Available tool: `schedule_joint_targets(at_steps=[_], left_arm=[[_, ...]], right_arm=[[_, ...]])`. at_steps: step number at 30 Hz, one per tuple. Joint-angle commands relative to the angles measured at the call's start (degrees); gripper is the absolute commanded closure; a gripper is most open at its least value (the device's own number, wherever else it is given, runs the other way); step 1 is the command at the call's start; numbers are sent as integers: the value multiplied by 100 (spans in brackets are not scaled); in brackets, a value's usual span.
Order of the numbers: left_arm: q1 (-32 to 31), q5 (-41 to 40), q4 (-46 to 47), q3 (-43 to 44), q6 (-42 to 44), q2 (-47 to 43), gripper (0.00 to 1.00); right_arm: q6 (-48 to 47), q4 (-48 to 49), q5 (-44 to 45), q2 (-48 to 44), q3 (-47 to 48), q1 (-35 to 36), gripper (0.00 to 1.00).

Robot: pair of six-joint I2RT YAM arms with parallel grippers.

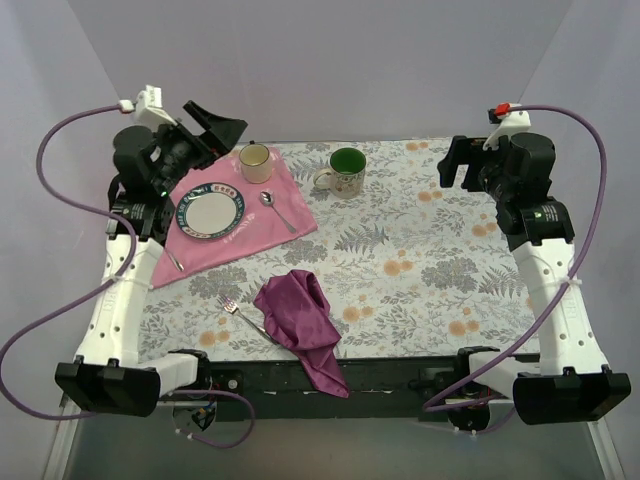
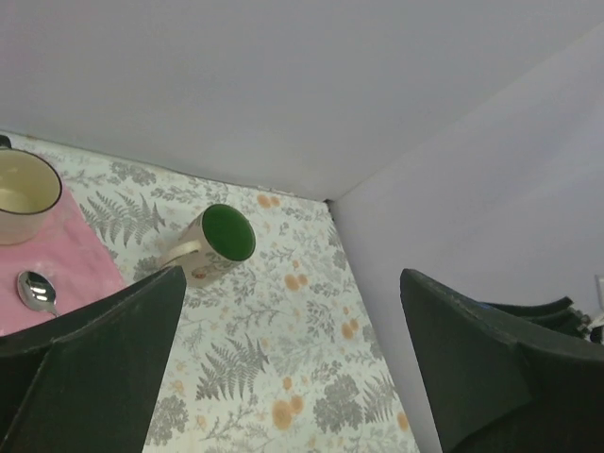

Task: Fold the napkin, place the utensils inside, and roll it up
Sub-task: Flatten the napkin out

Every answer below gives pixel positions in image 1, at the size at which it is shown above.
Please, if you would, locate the purple satin napkin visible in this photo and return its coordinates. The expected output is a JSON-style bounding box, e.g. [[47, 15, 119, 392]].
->
[[254, 269, 350, 399]]

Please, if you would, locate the silver spoon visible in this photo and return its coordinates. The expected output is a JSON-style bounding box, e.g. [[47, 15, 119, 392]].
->
[[260, 190, 297, 234]]

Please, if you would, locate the cream ceramic cup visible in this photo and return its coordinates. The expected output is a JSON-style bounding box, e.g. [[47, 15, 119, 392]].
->
[[239, 143, 272, 184]]

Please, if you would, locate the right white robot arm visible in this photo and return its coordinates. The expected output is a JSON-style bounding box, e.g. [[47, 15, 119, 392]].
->
[[438, 133, 632, 425]]

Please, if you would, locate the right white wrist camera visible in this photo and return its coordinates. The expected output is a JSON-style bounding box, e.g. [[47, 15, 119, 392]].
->
[[483, 103, 531, 151]]

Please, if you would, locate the aluminium frame rail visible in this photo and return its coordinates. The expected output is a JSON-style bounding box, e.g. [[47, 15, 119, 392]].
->
[[43, 408, 639, 479]]

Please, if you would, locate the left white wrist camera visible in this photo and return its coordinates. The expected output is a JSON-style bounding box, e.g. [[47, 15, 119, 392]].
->
[[118, 85, 177, 130]]

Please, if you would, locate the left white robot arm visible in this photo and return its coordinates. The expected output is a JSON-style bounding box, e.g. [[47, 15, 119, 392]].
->
[[55, 101, 247, 417]]

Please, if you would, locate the small silver fork on placemat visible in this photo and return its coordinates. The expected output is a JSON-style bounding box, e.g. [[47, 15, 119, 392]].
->
[[164, 248, 184, 272]]

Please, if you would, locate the silver fork on table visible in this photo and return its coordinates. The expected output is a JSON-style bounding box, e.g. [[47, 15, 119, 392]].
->
[[217, 295, 276, 344]]

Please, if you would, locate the green floral mug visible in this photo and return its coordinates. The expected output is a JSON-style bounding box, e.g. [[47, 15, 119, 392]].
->
[[313, 147, 366, 200]]

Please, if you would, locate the floral tablecloth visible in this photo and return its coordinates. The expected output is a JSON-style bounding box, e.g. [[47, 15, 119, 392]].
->
[[139, 139, 534, 361]]

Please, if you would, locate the white plate blue rim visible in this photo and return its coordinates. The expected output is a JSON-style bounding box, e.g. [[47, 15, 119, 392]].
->
[[175, 182, 246, 240]]

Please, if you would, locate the pink cloth placemat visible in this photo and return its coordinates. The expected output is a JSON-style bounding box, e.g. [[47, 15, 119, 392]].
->
[[152, 147, 318, 288]]

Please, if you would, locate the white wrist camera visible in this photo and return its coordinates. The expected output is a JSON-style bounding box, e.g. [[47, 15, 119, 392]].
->
[[483, 103, 531, 151], [118, 85, 177, 130]]

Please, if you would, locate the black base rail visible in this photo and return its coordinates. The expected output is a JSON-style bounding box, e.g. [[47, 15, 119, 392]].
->
[[154, 357, 544, 424]]

